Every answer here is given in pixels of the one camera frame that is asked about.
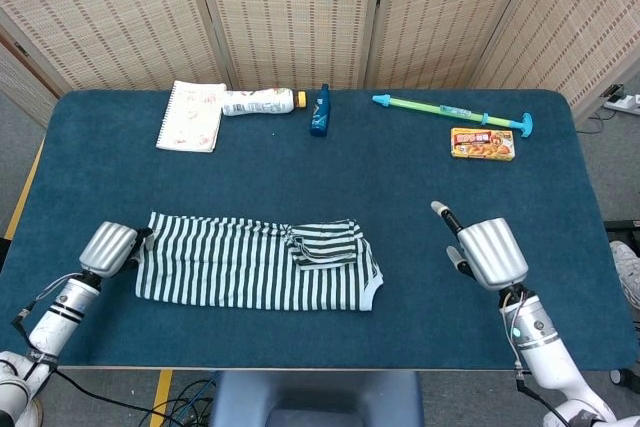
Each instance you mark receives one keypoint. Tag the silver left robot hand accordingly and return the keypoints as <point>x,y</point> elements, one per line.
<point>107,249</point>

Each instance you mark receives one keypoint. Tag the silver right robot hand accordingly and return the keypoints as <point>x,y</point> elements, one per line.
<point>492,257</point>

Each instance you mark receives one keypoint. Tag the green white striped T-shirt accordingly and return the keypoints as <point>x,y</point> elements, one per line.
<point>225,267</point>

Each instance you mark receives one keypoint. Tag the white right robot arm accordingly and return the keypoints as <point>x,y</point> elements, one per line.
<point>545,352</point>

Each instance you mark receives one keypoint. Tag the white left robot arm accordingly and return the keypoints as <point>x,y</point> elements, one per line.
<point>55,327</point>

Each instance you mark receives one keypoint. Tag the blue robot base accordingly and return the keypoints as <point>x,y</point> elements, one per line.
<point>315,397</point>

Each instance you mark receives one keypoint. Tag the yellow curry box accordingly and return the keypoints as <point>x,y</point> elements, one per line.
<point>482,144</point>

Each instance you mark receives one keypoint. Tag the white shoe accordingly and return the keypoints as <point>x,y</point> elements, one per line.
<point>625,267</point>

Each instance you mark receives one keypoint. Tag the black furniture foot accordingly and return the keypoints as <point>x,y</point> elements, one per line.
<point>622,226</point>

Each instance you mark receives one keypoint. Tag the white spiral notebook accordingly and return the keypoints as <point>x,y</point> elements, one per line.
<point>190,117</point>

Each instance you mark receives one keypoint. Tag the green blue water squirter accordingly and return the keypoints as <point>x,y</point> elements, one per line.
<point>435,108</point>

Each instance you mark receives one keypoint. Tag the blue felt table cover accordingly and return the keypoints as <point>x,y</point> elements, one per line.
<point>325,182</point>

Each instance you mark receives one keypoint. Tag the white power strip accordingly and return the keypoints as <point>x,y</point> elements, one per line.
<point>625,102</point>

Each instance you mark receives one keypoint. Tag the white bottle yellow cap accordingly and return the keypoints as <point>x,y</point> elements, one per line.
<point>255,103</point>

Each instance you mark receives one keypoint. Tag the blue bottle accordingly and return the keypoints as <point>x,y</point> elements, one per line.
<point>320,114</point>

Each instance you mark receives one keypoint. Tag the woven folding screen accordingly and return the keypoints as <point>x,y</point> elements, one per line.
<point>300,12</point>

